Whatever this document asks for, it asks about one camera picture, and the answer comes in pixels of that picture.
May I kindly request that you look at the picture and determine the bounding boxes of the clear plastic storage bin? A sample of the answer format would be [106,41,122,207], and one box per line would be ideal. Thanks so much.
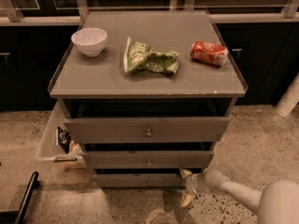
[37,103,86,169]

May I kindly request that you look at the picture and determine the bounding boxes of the grey top drawer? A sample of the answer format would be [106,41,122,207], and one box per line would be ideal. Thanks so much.
[64,117,229,144]

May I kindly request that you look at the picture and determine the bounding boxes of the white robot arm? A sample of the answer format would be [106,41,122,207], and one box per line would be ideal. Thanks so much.
[179,169,299,224]

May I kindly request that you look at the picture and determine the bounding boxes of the grey bottom drawer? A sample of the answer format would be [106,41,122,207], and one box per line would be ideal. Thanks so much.
[94,174,184,188]

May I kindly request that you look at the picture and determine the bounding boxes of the white ceramic bowl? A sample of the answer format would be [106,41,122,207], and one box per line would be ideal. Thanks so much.
[71,28,107,57]

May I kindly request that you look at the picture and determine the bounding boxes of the grey drawer cabinet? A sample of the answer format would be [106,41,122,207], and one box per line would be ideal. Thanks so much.
[50,11,247,177]

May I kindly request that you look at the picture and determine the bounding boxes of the green crumpled chip bag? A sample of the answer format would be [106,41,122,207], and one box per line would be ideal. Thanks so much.
[123,37,179,74]

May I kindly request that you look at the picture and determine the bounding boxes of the dark wall cabinets with rail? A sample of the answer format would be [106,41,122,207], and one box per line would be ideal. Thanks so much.
[0,0,298,111]

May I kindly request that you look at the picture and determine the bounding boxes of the grey drawer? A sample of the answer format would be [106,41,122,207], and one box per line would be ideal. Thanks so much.
[82,150,214,169]
[64,117,229,144]
[94,174,184,188]

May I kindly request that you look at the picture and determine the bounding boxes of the white table leg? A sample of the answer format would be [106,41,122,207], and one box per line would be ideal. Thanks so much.
[275,73,299,118]

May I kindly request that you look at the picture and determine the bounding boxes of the dark snack packet in bin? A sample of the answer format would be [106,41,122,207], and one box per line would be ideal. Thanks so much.
[56,127,71,153]

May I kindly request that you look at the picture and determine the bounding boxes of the grey middle drawer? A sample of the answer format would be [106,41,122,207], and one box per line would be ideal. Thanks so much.
[82,150,214,169]

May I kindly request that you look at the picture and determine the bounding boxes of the red soda can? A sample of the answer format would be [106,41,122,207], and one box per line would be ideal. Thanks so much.
[191,41,228,66]

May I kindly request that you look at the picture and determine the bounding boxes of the black bar lower left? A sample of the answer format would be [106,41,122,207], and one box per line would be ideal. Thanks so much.
[0,172,40,224]

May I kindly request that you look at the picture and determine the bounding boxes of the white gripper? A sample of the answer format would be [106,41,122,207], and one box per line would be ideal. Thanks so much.
[179,169,206,207]

